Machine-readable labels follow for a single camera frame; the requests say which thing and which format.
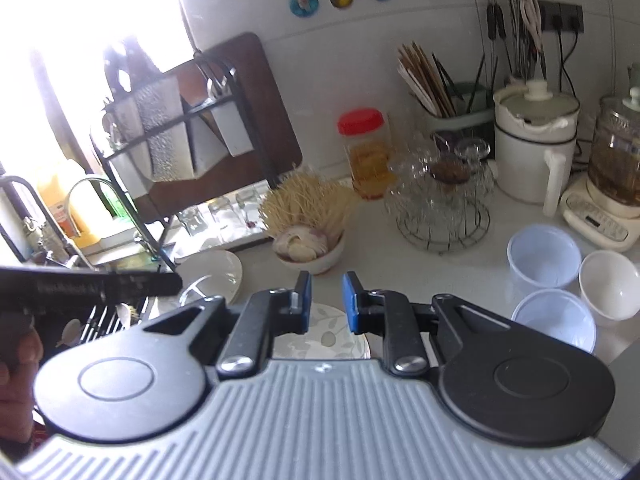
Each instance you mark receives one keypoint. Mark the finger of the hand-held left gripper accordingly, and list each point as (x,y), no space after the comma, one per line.
(150,282)

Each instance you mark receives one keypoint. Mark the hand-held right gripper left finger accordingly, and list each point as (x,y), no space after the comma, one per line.
(305,305)

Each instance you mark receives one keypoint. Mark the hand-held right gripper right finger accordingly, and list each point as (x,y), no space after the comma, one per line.
(350,305)

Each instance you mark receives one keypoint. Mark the leaf-patterned plate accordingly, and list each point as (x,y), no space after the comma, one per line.
(327,332)

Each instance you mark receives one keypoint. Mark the translucent plastic bowl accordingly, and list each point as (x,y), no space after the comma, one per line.
(542,255)
(555,317)

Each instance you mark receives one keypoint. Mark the white ceramic bowl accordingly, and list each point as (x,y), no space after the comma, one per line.
(612,285)

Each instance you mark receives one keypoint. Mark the person's left hand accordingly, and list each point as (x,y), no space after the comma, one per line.
(20,385)

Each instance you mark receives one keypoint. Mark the white bowl holding garlic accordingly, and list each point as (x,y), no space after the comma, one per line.
(320,260)

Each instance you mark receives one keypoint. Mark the pile of cutlery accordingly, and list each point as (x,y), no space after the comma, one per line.
(102,322)

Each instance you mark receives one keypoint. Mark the garlic bulb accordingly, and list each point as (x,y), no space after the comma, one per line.
(300,242)

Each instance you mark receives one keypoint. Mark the clear drinking glass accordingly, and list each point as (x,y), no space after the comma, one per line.
(191,221)
(249,206)
(221,212)

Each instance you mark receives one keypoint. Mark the yellow detergent bottle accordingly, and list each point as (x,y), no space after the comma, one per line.
(54,195)

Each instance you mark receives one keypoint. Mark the enoki mushroom bunch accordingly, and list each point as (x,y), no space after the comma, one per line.
(305,200)

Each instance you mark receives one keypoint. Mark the chrome faucet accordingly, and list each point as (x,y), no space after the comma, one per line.
(86,182)

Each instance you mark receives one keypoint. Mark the set of glass cups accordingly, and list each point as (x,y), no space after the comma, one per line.
(425,180)

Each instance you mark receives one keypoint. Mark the red-lidded glass jar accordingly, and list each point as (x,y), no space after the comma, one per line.
(367,160)

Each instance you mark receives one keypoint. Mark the textured translucent board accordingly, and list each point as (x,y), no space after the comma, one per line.
(162,130)

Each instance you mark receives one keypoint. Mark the white plastic board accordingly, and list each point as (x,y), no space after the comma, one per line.
(231,130)

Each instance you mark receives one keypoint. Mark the brown wooden cutting board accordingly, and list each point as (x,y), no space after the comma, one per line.
(265,110)

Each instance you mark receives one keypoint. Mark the white electric pot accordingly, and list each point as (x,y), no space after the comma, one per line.
(525,165)

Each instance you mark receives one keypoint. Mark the green utensil holder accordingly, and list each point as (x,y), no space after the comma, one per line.
(480,107)

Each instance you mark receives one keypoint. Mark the bundle of chopsticks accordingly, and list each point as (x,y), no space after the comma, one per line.
(425,77)

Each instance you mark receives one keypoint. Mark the dark utensils in holder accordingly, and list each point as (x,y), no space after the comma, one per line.
(465,85)

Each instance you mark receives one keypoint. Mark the glass health kettle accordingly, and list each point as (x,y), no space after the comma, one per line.
(612,160)

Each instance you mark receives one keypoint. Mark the row of hanging utensils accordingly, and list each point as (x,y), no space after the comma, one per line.
(520,25)

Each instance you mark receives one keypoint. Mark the black wall socket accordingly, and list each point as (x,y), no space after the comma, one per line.
(560,16)

